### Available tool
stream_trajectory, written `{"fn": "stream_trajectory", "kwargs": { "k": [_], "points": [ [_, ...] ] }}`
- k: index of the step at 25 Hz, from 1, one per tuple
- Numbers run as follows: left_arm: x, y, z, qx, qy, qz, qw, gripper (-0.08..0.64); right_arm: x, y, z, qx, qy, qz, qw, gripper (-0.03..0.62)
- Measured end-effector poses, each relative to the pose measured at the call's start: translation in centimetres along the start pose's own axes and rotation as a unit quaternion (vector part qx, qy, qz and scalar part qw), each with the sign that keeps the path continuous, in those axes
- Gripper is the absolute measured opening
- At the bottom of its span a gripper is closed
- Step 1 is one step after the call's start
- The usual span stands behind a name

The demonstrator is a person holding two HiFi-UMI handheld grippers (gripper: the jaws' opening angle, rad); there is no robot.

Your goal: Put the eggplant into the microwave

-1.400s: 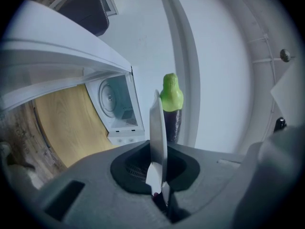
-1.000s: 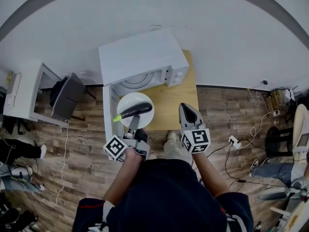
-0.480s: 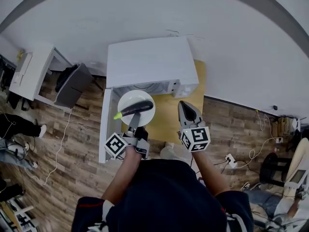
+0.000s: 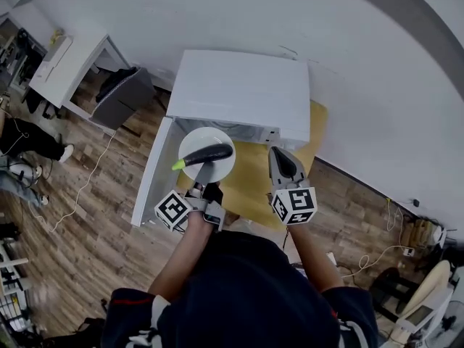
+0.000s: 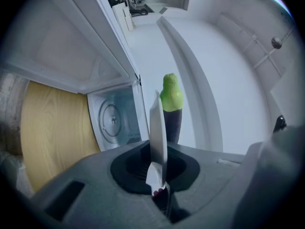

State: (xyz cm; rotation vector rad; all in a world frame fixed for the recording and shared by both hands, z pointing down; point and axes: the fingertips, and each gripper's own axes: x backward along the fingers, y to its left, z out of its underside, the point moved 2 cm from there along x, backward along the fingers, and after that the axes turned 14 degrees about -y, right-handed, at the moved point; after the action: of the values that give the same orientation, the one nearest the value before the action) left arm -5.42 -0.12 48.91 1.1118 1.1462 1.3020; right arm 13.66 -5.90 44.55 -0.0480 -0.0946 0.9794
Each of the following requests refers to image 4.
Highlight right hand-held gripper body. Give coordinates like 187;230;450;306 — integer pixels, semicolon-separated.
268;177;318;227

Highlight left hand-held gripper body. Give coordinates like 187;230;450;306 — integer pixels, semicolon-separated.
154;181;226;233

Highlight white round plate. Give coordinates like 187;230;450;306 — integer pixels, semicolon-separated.
178;126;237;183

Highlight dark purple eggplant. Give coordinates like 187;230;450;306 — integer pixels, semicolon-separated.
171;144;234;172

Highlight person's right forearm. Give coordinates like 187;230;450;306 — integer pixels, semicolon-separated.
288;220;345;297

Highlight person's left forearm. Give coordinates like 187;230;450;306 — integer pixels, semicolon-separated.
147;211;218;304

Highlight yellow table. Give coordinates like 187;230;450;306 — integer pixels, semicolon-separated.
176;99;329;228

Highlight person's dark blue shirt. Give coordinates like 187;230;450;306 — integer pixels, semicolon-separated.
101;229;380;348

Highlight gray fabric bin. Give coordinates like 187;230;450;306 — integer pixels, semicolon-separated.
88;66;157;131

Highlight black cloth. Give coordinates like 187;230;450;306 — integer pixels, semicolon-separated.
95;67;139;103

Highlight black stool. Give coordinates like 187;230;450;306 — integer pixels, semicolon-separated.
368;266;421;323

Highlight white machine with screen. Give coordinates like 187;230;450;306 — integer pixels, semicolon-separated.
394;295;455;348

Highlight white desk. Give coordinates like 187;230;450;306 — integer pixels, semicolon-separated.
28;33;132;110

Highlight white metal rack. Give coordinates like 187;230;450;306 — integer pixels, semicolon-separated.
0;237;30;335

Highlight white box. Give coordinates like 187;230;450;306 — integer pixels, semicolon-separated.
41;34;74;69

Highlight dark equipment shelf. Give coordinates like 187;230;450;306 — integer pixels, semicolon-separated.
0;16;49;88

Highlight long white floor cable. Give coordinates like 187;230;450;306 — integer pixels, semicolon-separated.
48;128;117;233

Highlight thin yellow cable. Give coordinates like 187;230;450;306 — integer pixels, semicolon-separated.
385;196;405;247

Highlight white cable with adapter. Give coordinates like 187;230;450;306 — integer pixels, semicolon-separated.
340;244;416;281

